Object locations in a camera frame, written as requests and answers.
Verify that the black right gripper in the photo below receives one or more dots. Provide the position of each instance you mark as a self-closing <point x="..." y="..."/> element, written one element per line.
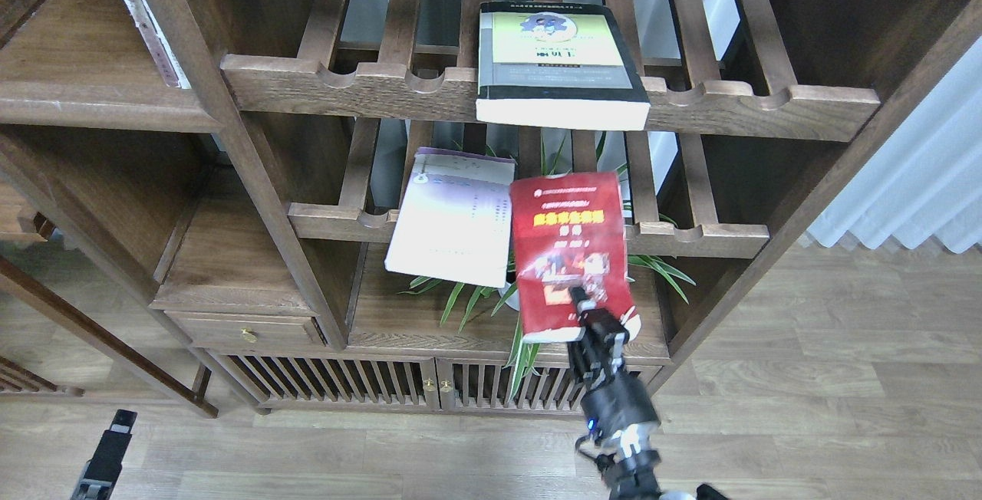
<point x="620" y="415"/>

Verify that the brass drawer knob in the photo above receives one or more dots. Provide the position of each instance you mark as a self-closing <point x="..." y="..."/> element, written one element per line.
<point x="248" y="335"/>

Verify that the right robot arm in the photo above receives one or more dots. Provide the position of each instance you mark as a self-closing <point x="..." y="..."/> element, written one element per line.
<point x="632" y="476"/>

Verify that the green spider plant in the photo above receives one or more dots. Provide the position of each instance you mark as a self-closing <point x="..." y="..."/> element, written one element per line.
<point x="585" y="149"/>

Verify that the yellow and black book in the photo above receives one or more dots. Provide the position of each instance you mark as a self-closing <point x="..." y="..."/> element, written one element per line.
<point x="557" y="65"/>

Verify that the white and purple book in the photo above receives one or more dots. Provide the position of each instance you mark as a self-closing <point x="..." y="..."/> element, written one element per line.
<point x="455" y="219"/>

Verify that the red book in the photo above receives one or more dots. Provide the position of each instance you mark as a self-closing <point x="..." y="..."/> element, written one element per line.
<point x="568" y="231"/>

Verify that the thin white upright book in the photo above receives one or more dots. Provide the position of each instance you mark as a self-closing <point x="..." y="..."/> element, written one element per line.
<point x="158" y="46"/>

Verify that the white plant pot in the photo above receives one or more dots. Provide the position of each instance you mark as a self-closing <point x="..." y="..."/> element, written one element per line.
<point x="511" y="297"/>

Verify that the white curtain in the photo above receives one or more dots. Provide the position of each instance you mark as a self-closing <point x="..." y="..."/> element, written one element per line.
<point x="924" y="184"/>

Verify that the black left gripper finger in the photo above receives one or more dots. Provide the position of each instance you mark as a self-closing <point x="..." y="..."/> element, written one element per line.
<point x="102" y="471"/>

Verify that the dark wooden bookshelf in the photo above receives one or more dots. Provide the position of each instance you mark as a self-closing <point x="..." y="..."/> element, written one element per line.
<point x="245" y="201"/>

